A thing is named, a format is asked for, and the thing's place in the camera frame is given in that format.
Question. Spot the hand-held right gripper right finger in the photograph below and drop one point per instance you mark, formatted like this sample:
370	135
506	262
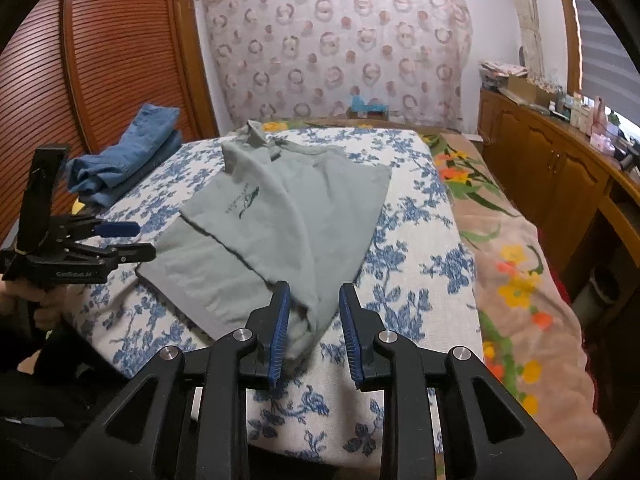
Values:
350	335

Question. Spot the wooden cabinet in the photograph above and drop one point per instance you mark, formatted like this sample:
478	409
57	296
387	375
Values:
530	150

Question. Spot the grey window blind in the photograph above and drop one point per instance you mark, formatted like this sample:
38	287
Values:
605	35

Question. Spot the person's left forearm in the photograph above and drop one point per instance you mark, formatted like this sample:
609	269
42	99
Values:
30	366

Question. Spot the cream lace curtain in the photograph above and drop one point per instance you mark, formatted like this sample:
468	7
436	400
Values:
530	20

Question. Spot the folded blue jeans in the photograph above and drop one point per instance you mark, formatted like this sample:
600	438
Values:
130	155

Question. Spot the peach floral blanket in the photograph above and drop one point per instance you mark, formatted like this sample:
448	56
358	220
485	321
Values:
500	240

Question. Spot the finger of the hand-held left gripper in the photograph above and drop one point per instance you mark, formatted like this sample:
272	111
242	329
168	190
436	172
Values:
120	228
137	254

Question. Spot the wooden window frame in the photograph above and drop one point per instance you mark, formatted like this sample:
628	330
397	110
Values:
570	35

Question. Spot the pink bottle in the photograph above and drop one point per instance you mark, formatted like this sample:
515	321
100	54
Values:
599	115

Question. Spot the stack of papers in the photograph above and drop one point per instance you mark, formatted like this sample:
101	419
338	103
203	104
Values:
500	69

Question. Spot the yellow plush toy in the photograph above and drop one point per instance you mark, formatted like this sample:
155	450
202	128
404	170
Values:
78	207

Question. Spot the circle patterned curtain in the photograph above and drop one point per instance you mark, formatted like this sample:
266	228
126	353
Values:
325	35

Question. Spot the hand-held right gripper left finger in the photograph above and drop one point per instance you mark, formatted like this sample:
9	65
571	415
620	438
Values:
280	330

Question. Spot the blue plastic object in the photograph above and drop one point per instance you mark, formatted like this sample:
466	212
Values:
367	106

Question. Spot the person's left hand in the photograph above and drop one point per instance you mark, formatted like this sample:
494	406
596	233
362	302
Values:
50	315

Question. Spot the cardboard box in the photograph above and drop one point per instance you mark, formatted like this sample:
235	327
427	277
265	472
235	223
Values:
525	89

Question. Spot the blue floral bedsheet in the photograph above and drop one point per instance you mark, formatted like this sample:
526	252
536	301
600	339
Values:
415	240

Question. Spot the grey-green pants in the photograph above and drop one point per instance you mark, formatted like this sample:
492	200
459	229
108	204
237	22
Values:
280	210

